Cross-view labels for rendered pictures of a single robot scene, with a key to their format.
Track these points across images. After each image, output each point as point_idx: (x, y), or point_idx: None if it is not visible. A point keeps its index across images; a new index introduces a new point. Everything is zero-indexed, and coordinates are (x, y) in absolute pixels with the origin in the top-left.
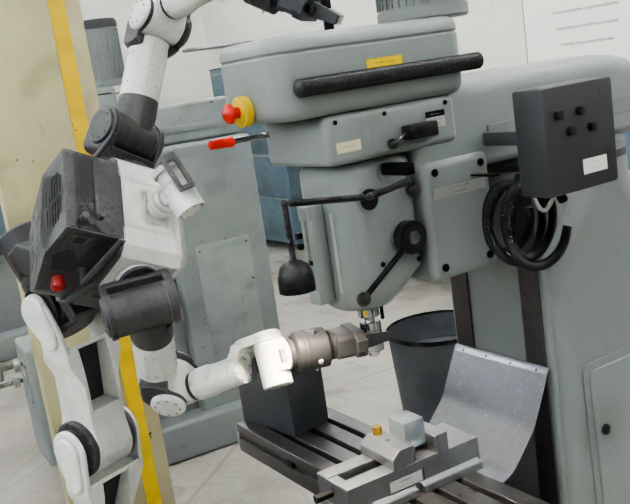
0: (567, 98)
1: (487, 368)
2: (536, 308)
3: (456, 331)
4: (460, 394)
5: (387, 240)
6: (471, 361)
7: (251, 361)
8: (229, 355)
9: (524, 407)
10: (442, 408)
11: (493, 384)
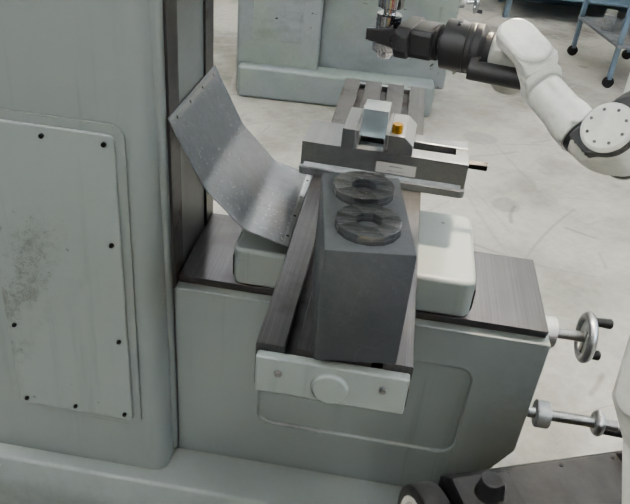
0: None
1: (198, 112)
2: (212, 0)
3: (164, 101)
4: (206, 163)
5: None
6: (188, 120)
7: (520, 82)
8: (558, 65)
9: (230, 114)
10: (215, 192)
11: (210, 121)
